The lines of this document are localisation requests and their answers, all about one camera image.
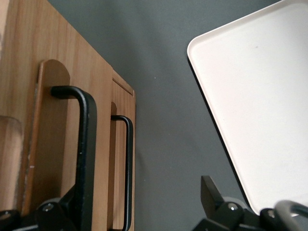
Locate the beige plastic tray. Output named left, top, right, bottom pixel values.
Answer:
left=186, top=0, right=308, bottom=216

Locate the long black drawer handle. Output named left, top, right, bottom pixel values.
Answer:
left=50, top=86, right=97, bottom=231

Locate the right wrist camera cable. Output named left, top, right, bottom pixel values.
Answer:
left=273, top=199, right=308, bottom=231

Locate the short black drawer handle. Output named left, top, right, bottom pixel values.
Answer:
left=110, top=115, right=134, bottom=231

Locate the wooden drawer with notched lip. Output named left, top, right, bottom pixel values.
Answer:
left=0, top=0, right=114, bottom=231

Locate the plain wooden drawer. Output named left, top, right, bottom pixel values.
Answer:
left=109, top=74, right=137, bottom=231

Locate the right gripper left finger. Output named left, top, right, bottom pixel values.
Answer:
left=0, top=184, right=78, bottom=231

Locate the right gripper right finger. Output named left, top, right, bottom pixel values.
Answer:
left=192, top=175, right=291, bottom=231

